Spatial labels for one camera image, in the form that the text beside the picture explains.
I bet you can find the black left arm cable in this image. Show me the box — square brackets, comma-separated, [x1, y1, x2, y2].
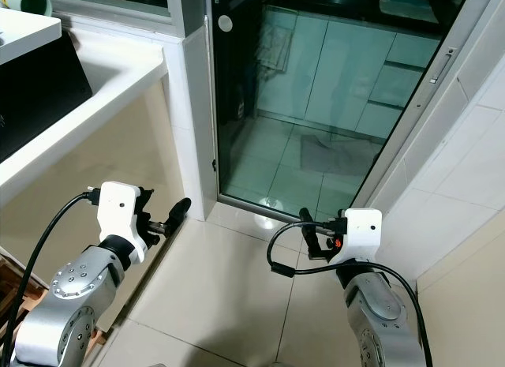
[2, 189, 101, 367]

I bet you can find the white window frame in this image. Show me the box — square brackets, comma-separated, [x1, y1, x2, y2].
[47, 0, 211, 41]

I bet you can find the glass sliding door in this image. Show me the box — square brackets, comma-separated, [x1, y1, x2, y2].
[204, 0, 499, 223]

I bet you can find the silver door handle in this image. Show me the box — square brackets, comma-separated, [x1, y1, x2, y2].
[430, 47, 456, 84]

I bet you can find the green plastic cup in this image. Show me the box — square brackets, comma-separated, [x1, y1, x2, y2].
[0, 0, 54, 19]

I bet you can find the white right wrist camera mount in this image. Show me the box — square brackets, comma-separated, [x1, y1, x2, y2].
[337, 208, 383, 266]

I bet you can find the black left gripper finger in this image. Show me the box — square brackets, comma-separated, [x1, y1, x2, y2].
[165, 197, 193, 230]

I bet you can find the black box appliance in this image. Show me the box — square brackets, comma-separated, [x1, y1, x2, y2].
[0, 29, 94, 163]

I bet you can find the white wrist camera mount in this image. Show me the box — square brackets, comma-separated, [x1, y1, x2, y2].
[337, 208, 383, 266]
[96, 182, 152, 264]

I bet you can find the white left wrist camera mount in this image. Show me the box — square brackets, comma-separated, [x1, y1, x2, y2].
[96, 182, 152, 264]

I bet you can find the brown wooden rack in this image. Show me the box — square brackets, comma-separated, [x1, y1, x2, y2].
[0, 253, 53, 365]

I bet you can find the white stone counter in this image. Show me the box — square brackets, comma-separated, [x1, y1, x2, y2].
[0, 24, 169, 207]

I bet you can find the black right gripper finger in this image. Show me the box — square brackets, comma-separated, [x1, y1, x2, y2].
[297, 207, 321, 254]

